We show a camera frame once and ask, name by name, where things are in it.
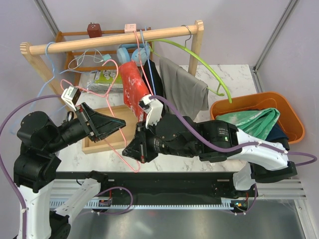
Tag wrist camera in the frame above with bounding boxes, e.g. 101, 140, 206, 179
61, 86, 81, 111
139, 94, 163, 129

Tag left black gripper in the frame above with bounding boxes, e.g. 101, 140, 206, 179
45, 100, 127, 151

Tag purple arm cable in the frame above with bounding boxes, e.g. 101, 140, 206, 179
0, 94, 64, 237
149, 95, 318, 166

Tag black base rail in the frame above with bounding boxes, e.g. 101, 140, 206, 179
53, 171, 257, 216

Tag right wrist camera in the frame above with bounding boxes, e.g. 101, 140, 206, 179
139, 94, 163, 129

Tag green snack package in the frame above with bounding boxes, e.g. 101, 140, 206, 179
93, 70, 117, 84

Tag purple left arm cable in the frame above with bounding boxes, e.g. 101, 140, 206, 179
0, 94, 64, 237

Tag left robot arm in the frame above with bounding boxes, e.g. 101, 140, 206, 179
13, 103, 126, 239

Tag pink cube plug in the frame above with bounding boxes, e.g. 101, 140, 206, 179
124, 23, 137, 33

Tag blue wire hanger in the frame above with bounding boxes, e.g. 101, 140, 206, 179
8, 41, 83, 134
140, 30, 156, 95

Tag wooden clothes rack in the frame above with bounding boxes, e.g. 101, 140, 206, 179
19, 19, 205, 155

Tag lime green hanger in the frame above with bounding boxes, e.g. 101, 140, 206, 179
151, 24, 233, 104

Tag dark red cube plug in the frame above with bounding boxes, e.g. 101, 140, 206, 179
87, 23, 102, 38

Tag navy blue denim trousers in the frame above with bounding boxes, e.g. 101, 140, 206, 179
266, 123, 290, 151

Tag brown wooden shelf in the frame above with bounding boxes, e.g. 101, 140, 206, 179
44, 30, 156, 99

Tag red tie-dye trousers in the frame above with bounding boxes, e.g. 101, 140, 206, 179
119, 61, 150, 122

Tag silver foil package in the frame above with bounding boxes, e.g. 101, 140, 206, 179
86, 82, 123, 94

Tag white cable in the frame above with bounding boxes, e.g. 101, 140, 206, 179
68, 48, 107, 71

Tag black trousers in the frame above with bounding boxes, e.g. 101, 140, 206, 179
142, 60, 164, 97

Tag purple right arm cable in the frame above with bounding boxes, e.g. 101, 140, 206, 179
149, 95, 318, 166

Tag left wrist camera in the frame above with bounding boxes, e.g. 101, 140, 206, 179
61, 86, 81, 111

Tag light blue headphones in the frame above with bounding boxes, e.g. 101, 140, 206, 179
117, 44, 151, 66

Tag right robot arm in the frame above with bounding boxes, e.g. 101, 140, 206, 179
122, 114, 297, 199

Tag green tie-dye trousers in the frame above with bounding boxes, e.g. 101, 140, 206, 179
215, 108, 280, 140

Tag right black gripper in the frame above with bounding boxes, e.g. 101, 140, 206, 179
123, 118, 196, 163

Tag orange plastic basket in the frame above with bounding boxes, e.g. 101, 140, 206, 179
210, 92, 305, 144

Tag grey trousers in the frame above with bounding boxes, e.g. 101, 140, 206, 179
159, 57, 208, 120

